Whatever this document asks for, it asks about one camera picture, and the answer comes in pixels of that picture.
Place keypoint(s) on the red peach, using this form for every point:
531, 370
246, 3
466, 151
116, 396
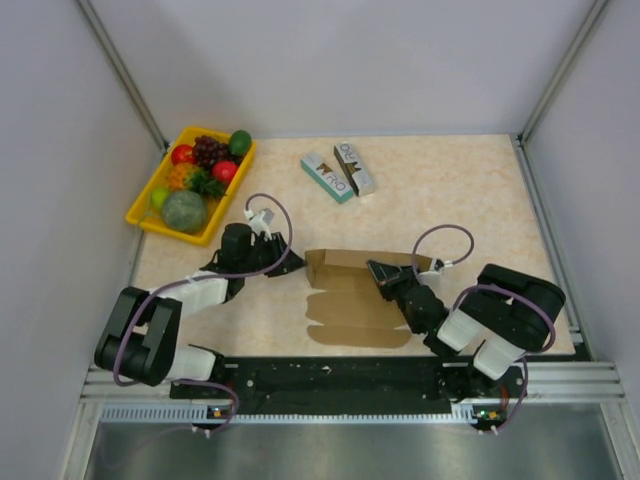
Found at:
224, 171

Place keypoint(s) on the green round melon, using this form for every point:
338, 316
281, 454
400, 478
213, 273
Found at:
184, 211

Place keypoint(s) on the silver brown carton box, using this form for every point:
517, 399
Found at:
354, 169

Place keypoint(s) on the red apple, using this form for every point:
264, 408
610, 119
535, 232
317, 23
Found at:
182, 154

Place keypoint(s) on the brown cardboard box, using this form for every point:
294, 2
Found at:
347, 308

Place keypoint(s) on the dark purple grape bunch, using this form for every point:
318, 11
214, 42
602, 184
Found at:
208, 151

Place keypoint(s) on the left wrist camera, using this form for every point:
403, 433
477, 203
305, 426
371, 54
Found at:
260, 222

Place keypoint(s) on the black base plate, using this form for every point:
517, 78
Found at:
359, 385

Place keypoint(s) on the green lime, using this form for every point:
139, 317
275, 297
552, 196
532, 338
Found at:
157, 198

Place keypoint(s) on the teal white carton box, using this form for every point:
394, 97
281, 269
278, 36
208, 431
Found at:
329, 180

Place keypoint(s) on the aluminium rail with cable duct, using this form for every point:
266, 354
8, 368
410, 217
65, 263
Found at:
213, 404

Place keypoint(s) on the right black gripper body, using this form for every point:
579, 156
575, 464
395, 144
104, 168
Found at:
407, 279

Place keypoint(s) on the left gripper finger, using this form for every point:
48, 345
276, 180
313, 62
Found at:
287, 254
288, 266

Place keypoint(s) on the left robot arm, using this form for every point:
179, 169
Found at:
140, 340

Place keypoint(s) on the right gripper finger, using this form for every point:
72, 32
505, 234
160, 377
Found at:
384, 274
388, 292

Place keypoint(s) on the green avocado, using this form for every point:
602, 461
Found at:
239, 143

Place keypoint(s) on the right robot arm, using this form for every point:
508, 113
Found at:
519, 310

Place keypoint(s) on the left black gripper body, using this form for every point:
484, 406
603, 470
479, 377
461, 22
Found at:
264, 256

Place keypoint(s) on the yellow plastic tray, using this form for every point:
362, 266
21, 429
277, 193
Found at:
143, 216

